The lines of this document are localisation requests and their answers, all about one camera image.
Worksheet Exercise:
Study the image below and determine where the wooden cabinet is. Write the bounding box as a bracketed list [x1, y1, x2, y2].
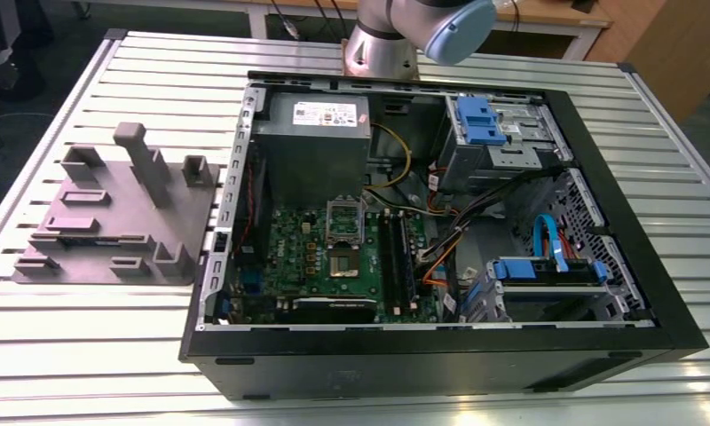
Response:
[584, 0, 710, 123]

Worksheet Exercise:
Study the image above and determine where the CPU socket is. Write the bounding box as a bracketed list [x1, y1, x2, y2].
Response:
[329, 246, 362, 279]

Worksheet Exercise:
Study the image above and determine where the grey-tipped hanging cable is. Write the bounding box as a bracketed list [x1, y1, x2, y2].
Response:
[269, 0, 302, 42]

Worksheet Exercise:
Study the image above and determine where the silver disk bay cage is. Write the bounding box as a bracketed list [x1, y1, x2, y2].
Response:
[461, 256, 651, 325]

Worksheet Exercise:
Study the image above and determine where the black graphics card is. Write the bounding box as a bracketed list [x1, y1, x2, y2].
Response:
[274, 296, 377, 324]

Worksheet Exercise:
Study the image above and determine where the green motherboard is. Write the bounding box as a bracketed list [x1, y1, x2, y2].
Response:
[221, 206, 445, 325]

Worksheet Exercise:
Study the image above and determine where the black PC case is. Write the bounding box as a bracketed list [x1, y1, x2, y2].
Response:
[178, 68, 710, 400]

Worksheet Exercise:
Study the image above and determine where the metal socket cover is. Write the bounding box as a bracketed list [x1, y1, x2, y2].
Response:
[325, 199, 366, 248]

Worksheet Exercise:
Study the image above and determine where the green RAM stick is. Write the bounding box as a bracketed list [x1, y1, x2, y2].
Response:
[57, 238, 123, 248]

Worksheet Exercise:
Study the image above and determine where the black RAM stick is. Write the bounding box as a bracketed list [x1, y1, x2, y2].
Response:
[393, 210, 419, 308]

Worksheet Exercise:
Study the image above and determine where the hard disk in blue carrier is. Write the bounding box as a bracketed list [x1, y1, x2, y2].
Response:
[487, 256, 608, 288]

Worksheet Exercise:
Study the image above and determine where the wooden desk white frame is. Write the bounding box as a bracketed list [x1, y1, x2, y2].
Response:
[245, 0, 615, 61]

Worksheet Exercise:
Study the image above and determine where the blue flat cable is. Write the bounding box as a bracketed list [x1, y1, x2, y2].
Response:
[458, 265, 490, 323]

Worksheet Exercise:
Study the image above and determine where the orange wire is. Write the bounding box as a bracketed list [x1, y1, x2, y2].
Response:
[419, 239, 468, 294]

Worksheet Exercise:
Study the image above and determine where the grey power supply unit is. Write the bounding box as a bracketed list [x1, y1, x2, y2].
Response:
[251, 91, 373, 209]

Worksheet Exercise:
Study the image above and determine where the blue drive carrier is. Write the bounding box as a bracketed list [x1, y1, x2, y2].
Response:
[455, 95, 508, 146]

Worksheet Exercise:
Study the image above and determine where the yellow wire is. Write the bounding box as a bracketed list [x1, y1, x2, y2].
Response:
[363, 122, 414, 192]

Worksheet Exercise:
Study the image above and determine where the grey parts rack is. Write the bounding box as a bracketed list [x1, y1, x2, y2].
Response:
[9, 122, 223, 286]

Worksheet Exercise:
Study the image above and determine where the light blue SATA cable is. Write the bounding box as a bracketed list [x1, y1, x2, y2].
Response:
[532, 213, 568, 272]

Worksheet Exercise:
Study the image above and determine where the silver drive cage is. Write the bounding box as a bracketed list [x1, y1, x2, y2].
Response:
[437, 91, 572, 192]

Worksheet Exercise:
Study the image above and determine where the black cable bundle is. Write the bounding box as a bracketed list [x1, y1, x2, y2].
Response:
[417, 168, 560, 263]

